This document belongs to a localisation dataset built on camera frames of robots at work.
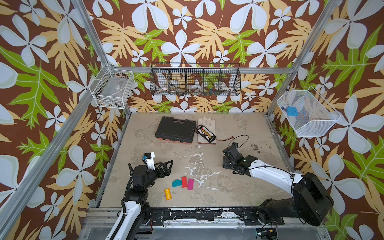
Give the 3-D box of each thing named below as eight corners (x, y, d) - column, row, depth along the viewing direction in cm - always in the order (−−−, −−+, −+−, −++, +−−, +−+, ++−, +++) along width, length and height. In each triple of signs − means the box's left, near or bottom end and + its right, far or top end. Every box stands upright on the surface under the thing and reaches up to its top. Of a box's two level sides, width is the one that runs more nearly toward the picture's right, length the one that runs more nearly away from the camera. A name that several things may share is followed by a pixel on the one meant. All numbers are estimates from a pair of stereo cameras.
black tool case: (155, 139, 106) (153, 135, 102) (163, 120, 118) (162, 115, 113) (191, 146, 103) (191, 141, 98) (196, 126, 114) (197, 121, 110)
